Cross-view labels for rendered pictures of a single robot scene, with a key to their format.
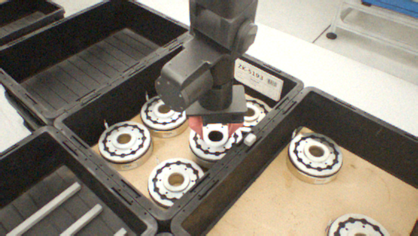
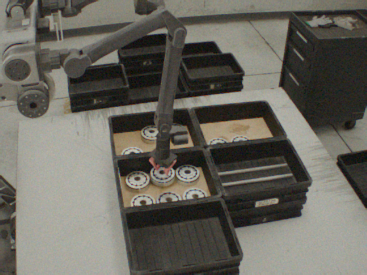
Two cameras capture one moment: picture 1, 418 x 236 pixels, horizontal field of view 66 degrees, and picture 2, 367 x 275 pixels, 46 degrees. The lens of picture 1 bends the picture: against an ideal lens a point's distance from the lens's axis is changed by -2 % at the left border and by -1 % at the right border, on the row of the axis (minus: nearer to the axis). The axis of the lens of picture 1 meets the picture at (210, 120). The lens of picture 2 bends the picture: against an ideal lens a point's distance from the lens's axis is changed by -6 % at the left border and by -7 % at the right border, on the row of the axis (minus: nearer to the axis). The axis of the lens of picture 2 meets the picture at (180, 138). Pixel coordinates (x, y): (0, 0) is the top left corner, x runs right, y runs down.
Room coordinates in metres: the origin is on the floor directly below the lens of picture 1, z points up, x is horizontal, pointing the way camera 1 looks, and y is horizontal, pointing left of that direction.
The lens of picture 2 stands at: (1.49, 0.89, 2.26)
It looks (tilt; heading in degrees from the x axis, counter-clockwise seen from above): 40 degrees down; 216
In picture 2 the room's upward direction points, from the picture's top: 2 degrees clockwise
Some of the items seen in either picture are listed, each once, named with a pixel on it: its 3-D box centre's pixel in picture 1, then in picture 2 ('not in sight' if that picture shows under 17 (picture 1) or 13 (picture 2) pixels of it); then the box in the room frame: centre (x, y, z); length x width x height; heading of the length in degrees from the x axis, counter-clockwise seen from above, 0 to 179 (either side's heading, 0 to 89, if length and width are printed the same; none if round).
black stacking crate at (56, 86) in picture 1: (98, 64); (180, 244); (0.64, 0.27, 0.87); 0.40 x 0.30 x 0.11; 139
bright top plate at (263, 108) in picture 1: (248, 114); (137, 179); (0.48, -0.08, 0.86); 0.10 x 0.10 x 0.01
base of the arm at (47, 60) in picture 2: not in sight; (48, 60); (0.67, -0.31, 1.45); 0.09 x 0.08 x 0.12; 52
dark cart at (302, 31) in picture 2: not in sight; (327, 74); (-1.59, 0.02, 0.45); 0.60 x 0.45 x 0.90; 142
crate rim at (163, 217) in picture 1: (186, 105); (165, 179); (0.45, 0.05, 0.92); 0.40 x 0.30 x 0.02; 139
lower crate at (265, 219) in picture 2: not in sight; (253, 192); (0.15, 0.31, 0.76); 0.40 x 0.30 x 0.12; 139
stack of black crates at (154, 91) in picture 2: not in sight; (155, 103); (-0.56, -0.86, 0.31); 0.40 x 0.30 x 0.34; 142
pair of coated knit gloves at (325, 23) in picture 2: not in sight; (320, 21); (-1.54, -0.11, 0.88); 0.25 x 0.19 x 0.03; 142
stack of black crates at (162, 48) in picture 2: not in sight; (145, 69); (-0.81, -1.17, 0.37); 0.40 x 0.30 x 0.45; 142
